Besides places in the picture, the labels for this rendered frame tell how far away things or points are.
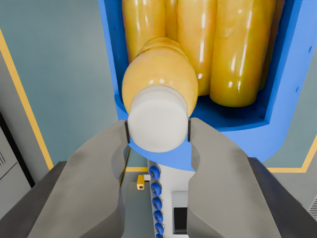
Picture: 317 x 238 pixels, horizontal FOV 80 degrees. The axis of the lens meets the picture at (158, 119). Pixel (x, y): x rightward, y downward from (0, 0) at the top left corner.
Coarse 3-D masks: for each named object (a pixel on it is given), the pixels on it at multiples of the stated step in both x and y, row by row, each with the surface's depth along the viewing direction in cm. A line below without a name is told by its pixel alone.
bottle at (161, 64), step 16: (144, 48) 20; (160, 48) 17; (176, 48) 20; (144, 64) 15; (160, 64) 14; (176, 64) 15; (128, 80) 15; (144, 80) 14; (160, 80) 14; (176, 80) 14; (192, 80) 15; (128, 96) 15; (176, 96) 13; (192, 96) 15; (128, 112) 15
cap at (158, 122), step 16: (144, 96) 12; (160, 96) 11; (144, 112) 11; (160, 112) 11; (176, 112) 11; (128, 128) 12; (144, 128) 12; (160, 128) 12; (176, 128) 12; (144, 144) 12; (160, 144) 12; (176, 144) 12
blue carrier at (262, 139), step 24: (120, 0) 31; (288, 0) 29; (312, 0) 16; (120, 24) 32; (288, 24) 17; (312, 24) 17; (120, 48) 33; (288, 48) 18; (312, 48) 20; (120, 72) 33; (288, 72) 19; (120, 96) 33; (264, 96) 36; (288, 96) 21; (216, 120) 33; (240, 120) 32; (264, 120) 22; (288, 120) 24; (240, 144) 22; (264, 144) 23
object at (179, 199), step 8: (176, 192) 70; (184, 192) 69; (176, 200) 67; (184, 200) 66; (176, 208) 62; (184, 208) 62; (176, 216) 60; (184, 216) 60; (176, 224) 58; (184, 224) 57; (176, 232) 57; (184, 232) 57
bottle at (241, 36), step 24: (240, 0) 22; (264, 0) 22; (216, 24) 26; (240, 24) 23; (264, 24) 23; (216, 48) 27; (240, 48) 24; (264, 48) 25; (216, 72) 28; (240, 72) 26; (216, 96) 29; (240, 96) 27
